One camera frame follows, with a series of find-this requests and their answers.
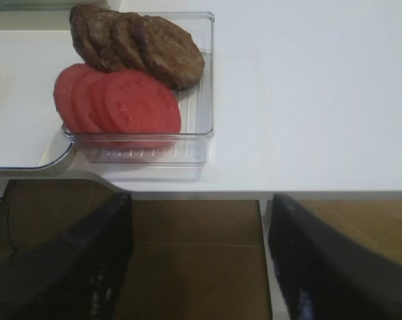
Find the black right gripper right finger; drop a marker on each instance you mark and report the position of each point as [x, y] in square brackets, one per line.
[323, 274]

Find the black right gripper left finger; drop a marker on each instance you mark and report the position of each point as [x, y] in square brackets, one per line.
[78, 274]

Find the red tomato slice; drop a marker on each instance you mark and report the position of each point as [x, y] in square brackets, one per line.
[81, 102]
[62, 94]
[137, 103]
[96, 95]

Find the white table leg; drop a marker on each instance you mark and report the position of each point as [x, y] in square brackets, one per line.
[264, 228]

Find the cream metal tray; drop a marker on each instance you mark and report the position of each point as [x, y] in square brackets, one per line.
[30, 127]

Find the clear bin with patties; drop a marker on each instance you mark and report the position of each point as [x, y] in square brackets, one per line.
[191, 146]

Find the front brown meat patty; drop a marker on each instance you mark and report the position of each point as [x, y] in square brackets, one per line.
[169, 52]

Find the brown meat patty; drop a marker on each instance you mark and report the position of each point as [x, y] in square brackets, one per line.
[100, 26]
[78, 19]
[169, 52]
[124, 41]

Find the back brown meat patty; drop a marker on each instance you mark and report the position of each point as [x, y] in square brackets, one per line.
[78, 19]

